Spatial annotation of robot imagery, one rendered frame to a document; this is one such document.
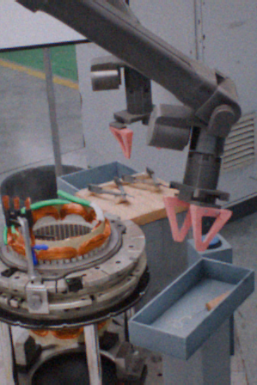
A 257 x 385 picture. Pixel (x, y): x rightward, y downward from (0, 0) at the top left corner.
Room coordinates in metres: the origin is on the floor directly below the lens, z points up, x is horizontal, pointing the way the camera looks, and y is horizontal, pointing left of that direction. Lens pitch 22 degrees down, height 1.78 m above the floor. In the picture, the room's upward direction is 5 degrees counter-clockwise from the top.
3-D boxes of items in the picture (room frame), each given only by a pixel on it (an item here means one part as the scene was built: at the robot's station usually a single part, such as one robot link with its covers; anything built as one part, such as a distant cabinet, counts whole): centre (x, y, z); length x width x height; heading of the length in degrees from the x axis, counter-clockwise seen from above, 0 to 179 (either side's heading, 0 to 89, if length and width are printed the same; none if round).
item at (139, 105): (1.70, -0.06, 1.26); 0.10 x 0.07 x 0.07; 121
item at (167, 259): (1.66, -0.03, 0.91); 0.19 x 0.19 x 0.26; 30
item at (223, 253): (1.46, -0.17, 0.91); 0.07 x 0.07 x 0.25; 15
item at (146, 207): (1.66, -0.03, 1.05); 0.20 x 0.19 x 0.02; 30
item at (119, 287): (1.27, 0.02, 1.05); 0.09 x 0.04 x 0.01; 119
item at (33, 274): (1.25, 0.16, 1.15); 0.03 x 0.02 x 0.12; 21
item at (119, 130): (1.69, -0.04, 1.19); 0.07 x 0.07 x 0.09; 31
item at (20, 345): (1.43, 0.23, 0.85); 0.06 x 0.04 x 0.05; 161
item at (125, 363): (1.35, 0.00, 0.85); 0.06 x 0.04 x 0.05; 165
